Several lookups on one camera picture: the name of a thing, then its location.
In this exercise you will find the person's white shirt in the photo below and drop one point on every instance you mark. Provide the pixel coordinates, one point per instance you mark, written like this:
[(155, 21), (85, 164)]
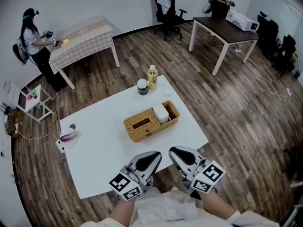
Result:
[(170, 212)]

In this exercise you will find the small white side stand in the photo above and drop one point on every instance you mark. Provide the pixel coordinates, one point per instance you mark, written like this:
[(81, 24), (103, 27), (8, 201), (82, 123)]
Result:
[(33, 98)]

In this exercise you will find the yellow tea bottle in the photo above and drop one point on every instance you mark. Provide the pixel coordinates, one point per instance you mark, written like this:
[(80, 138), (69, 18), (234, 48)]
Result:
[(152, 78)]

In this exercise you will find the red and green item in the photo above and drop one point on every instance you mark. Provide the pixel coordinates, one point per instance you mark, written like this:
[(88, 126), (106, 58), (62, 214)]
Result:
[(32, 95)]

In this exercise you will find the dark top white leg table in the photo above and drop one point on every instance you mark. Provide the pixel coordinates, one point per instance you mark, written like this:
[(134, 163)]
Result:
[(220, 29)]

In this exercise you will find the wicker basket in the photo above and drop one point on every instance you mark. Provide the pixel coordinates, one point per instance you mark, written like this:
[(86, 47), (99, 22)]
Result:
[(139, 135)]

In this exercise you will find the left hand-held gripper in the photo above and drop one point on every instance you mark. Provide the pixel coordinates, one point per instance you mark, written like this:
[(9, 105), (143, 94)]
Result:
[(125, 185)]

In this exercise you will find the white box appliance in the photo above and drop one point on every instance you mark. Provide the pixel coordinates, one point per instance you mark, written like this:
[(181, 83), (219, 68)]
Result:
[(239, 20)]

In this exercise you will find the white power strip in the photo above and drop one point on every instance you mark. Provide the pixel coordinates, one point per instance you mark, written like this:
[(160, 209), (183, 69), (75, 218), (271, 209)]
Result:
[(236, 49)]

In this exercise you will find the person's light shoe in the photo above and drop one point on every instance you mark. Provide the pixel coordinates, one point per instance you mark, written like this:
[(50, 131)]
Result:
[(173, 188)]

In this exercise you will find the white cloth on chair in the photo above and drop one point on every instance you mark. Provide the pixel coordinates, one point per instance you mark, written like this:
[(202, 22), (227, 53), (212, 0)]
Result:
[(163, 0)]

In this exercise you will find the white plug adapter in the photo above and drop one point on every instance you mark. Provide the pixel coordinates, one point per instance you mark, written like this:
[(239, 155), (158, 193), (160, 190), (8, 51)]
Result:
[(60, 145)]

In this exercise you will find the white floor socket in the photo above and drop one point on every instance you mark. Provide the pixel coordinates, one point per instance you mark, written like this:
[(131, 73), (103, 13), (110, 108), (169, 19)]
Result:
[(288, 91)]

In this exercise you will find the person's left forearm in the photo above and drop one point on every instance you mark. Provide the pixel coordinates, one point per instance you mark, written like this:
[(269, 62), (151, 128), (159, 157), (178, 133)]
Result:
[(124, 209)]

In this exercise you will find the white box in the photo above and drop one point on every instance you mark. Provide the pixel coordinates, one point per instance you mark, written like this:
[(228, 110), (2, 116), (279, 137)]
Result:
[(161, 113)]

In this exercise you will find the table with checked cloth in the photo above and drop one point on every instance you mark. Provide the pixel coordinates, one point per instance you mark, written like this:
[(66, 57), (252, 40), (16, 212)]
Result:
[(82, 39)]

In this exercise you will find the yellow sponge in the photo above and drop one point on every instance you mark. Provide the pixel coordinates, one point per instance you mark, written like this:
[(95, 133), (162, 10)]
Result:
[(64, 42)]

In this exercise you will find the person's right forearm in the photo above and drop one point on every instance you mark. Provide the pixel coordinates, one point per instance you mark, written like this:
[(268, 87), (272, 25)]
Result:
[(217, 207)]

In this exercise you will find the purple eggplant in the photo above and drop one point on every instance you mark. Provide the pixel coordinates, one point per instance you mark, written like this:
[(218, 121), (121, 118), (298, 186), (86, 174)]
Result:
[(67, 137)]

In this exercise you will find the dark jar with white lid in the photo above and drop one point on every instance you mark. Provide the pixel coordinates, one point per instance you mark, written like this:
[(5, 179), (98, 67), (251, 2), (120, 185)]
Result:
[(142, 87)]

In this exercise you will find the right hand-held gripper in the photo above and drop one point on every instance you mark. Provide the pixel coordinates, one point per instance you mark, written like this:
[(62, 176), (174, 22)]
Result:
[(208, 176)]

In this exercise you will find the small grey round cup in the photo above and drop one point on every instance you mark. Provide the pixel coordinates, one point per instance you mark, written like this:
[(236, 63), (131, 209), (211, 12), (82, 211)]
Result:
[(72, 126)]

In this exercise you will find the cardboard box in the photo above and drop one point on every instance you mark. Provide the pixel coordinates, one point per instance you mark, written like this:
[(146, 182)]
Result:
[(11, 124)]

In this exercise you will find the black router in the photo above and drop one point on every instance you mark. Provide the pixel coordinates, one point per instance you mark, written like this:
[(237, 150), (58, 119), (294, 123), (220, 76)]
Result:
[(4, 107)]

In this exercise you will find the black office chair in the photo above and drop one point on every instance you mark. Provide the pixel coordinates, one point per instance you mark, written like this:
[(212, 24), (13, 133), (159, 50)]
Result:
[(268, 32), (169, 20), (285, 53)]

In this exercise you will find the white metal rack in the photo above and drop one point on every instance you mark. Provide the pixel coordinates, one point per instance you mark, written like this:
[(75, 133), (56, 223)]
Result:
[(298, 215)]

